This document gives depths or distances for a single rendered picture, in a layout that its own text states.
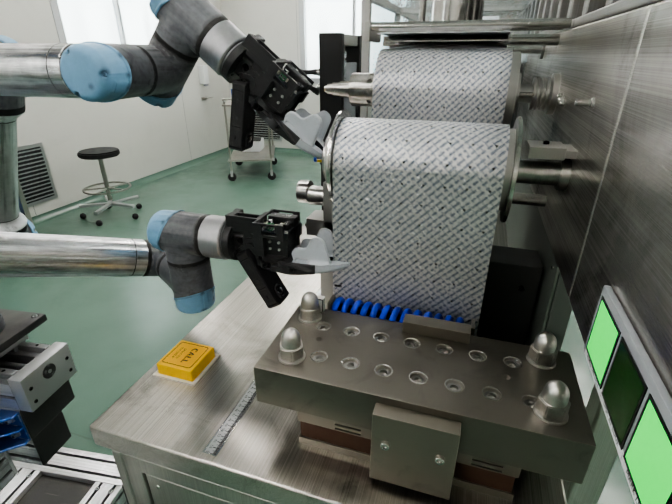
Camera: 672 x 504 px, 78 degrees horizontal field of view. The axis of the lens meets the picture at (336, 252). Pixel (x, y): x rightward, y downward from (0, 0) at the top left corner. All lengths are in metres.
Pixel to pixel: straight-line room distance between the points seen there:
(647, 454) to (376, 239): 0.43
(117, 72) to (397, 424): 0.58
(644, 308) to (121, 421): 0.67
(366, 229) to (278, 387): 0.26
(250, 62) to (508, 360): 0.58
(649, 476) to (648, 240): 0.16
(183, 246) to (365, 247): 0.31
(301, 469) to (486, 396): 0.26
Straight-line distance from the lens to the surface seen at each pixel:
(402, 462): 0.57
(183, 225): 0.76
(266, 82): 0.70
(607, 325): 0.41
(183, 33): 0.77
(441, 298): 0.67
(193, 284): 0.80
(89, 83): 0.69
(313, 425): 0.62
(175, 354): 0.80
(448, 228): 0.61
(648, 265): 0.37
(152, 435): 0.71
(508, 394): 0.57
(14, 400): 1.20
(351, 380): 0.55
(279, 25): 6.77
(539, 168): 0.64
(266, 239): 0.68
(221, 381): 0.76
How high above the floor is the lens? 1.40
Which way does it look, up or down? 25 degrees down
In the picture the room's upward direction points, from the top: straight up
